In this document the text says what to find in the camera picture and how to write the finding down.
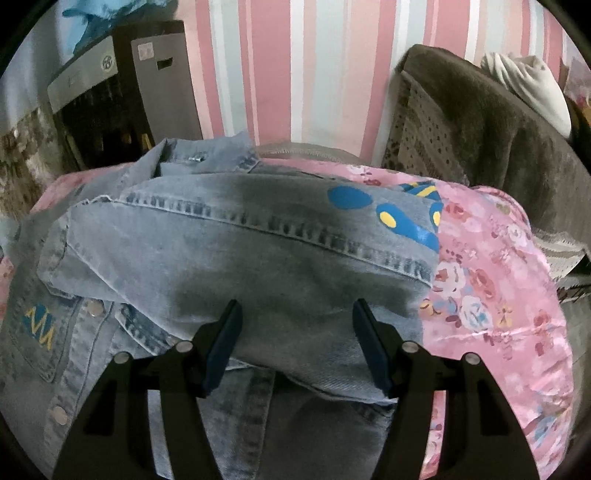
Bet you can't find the grey water dispenser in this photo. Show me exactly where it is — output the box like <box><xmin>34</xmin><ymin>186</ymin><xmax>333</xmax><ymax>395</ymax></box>
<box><xmin>46</xmin><ymin>19</ymin><xmax>204</xmax><ymax>172</ymax></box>

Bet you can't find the black garment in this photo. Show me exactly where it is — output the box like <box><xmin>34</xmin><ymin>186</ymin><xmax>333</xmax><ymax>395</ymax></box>
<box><xmin>567</xmin><ymin>99</ymin><xmax>591</xmax><ymax>153</ymax></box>

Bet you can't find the pink floral bed sheet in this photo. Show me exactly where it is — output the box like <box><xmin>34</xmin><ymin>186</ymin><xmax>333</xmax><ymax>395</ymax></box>
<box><xmin>0</xmin><ymin>157</ymin><xmax>577</xmax><ymax>480</ymax></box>

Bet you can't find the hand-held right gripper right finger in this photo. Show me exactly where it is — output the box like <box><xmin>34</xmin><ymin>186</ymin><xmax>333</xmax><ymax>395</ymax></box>
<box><xmin>352</xmin><ymin>298</ymin><xmax>541</xmax><ymax>480</ymax></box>

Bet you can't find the blue cloth cover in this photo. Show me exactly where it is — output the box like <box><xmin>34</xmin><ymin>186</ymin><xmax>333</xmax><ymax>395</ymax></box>
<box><xmin>60</xmin><ymin>0</ymin><xmax>139</xmax><ymax>33</ymax></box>

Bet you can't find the striped floral curtain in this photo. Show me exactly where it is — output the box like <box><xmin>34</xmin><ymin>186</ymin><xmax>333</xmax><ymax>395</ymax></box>
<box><xmin>0</xmin><ymin>28</ymin><xmax>81</xmax><ymax>217</ymax></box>

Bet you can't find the brown blanket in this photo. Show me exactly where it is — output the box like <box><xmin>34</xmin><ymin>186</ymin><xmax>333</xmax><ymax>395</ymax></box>
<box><xmin>399</xmin><ymin>44</ymin><xmax>591</xmax><ymax>259</ymax></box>

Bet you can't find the blue denim jacket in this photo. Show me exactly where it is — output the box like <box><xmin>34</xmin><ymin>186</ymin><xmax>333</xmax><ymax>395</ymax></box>
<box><xmin>0</xmin><ymin>130</ymin><xmax>445</xmax><ymax>480</ymax></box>

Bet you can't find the floral gift bag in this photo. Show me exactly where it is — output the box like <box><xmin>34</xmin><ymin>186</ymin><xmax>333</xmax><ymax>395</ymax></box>
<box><xmin>560</xmin><ymin>55</ymin><xmax>591</xmax><ymax>108</ymax></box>

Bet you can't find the white folded garment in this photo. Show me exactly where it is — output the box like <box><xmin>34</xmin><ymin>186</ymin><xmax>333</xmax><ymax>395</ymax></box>
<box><xmin>480</xmin><ymin>52</ymin><xmax>573</xmax><ymax>138</ymax></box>

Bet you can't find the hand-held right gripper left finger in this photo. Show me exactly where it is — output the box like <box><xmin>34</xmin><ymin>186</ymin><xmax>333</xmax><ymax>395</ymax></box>
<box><xmin>52</xmin><ymin>299</ymin><xmax>244</xmax><ymax>480</ymax></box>

